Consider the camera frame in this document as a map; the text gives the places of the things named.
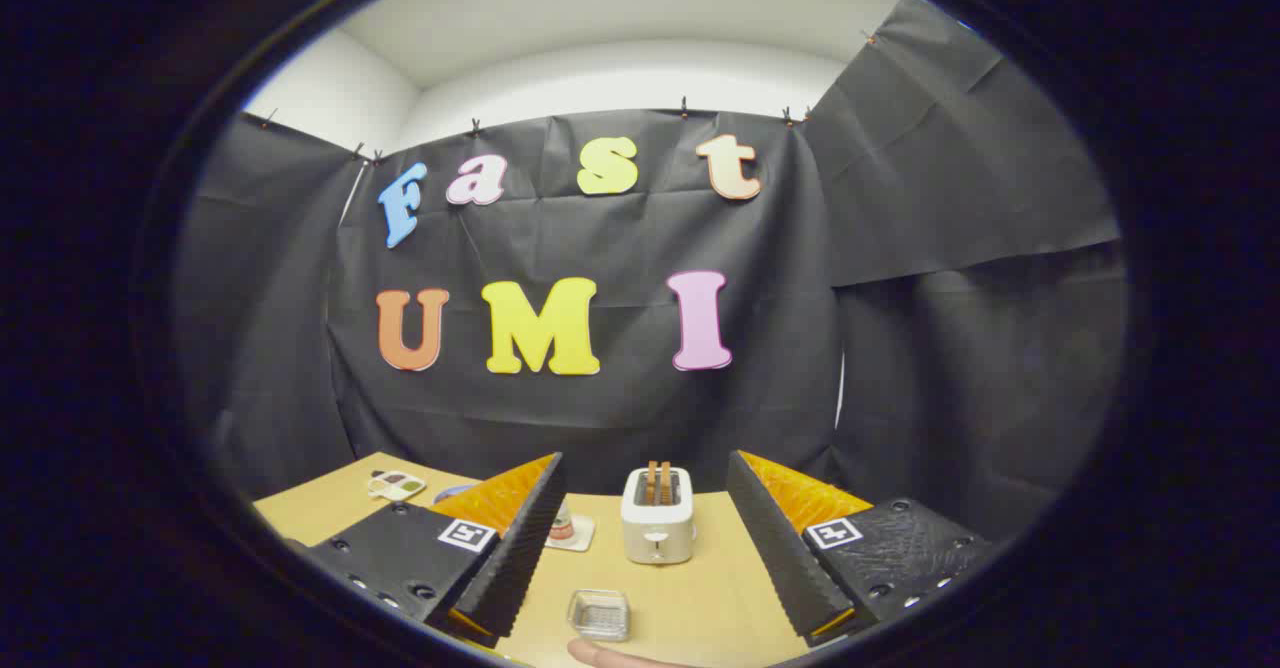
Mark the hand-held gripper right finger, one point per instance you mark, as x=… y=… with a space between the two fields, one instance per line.
x=775 y=538

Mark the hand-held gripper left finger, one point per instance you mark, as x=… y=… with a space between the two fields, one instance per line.
x=520 y=538

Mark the clear water bottle red cap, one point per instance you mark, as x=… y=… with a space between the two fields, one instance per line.
x=563 y=523

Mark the white square coaster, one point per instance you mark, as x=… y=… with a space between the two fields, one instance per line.
x=583 y=538

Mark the blue food plate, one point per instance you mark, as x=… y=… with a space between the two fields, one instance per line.
x=455 y=493

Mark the metal perforated drain basket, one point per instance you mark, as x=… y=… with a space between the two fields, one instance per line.
x=599 y=615

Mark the white toaster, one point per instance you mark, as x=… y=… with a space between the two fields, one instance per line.
x=657 y=528

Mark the toast slice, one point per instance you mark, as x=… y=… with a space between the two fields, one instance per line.
x=666 y=483
x=651 y=483

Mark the white divided sauce dish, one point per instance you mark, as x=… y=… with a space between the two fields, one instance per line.
x=395 y=486

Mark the black backdrop cloth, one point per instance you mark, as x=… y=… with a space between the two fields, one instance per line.
x=620 y=238

